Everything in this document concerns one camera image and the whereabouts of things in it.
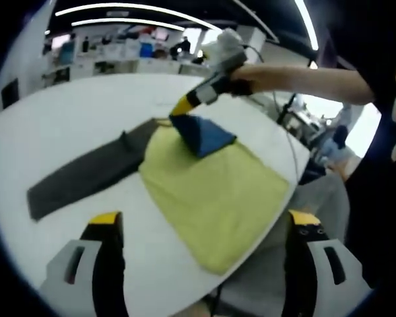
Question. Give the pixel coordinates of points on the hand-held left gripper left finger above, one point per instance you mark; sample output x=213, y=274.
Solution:
x=107, y=264

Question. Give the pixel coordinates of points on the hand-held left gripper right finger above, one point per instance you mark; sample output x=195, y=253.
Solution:
x=300, y=270

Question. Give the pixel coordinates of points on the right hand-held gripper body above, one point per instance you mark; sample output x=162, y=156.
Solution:
x=229, y=49

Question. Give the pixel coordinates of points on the yellow blue grey garment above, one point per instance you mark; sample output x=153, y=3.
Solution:
x=211, y=198

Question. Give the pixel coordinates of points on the person's right hand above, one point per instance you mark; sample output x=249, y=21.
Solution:
x=247, y=77

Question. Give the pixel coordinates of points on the grey mesh office chair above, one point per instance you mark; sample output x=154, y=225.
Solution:
x=260, y=270

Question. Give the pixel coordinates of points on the blue container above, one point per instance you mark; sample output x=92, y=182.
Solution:
x=145, y=49

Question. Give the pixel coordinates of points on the white counter cabinet row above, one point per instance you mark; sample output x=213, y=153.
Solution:
x=125, y=67

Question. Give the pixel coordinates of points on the white ceiling light strip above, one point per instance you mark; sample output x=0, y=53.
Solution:
x=308, y=23
x=135, y=8
x=128, y=22

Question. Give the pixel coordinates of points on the light blue display cabinet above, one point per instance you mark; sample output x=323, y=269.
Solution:
x=67, y=53

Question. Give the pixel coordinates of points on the white square pillar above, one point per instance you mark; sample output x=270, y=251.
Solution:
x=26, y=49

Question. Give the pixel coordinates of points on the black cabinet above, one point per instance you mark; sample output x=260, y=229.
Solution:
x=10, y=94

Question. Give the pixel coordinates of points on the wall screen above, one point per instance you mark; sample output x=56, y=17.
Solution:
x=161, y=33

